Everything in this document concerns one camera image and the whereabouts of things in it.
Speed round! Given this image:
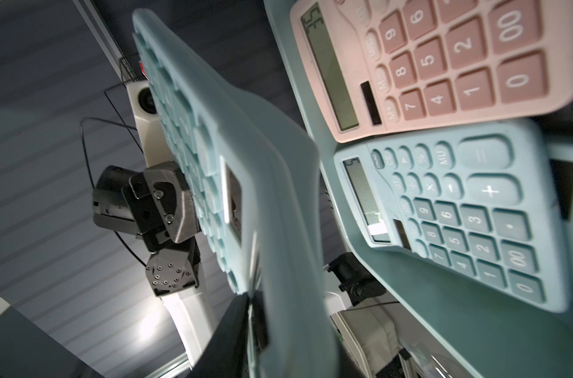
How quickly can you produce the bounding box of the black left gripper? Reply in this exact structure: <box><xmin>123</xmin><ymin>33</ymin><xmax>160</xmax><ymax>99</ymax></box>
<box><xmin>93</xmin><ymin>162</ymin><xmax>201</xmax><ymax>253</ymax></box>

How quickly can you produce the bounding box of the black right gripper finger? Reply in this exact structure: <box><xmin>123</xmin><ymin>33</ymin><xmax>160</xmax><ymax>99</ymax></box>
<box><xmin>188</xmin><ymin>294</ymin><xmax>249</xmax><ymax>378</ymax></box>

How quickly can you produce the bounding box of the mint green storage box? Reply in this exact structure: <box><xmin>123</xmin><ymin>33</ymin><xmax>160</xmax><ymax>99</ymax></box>
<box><xmin>265</xmin><ymin>1</ymin><xmax>573</xmax><ymax>377</ymax></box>

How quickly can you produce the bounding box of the teal calculator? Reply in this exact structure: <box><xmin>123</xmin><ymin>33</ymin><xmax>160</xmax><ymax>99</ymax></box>
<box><xmin>334</xmin><ymin>118</ymin><xmax>571</xmax><ymax>313</ymax></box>

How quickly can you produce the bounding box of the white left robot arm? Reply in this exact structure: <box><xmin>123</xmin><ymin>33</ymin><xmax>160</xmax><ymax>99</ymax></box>
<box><xmin>92</xmin><ymin>162</ymin><xmax>217</xmax><ymax>365</ymax></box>

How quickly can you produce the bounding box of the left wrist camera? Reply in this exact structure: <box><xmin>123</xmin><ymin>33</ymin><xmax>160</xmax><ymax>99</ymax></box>
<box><xmin>126</xmin><ymin>80</ymin><xmax>174</xmax><ymax>167</ymax></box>

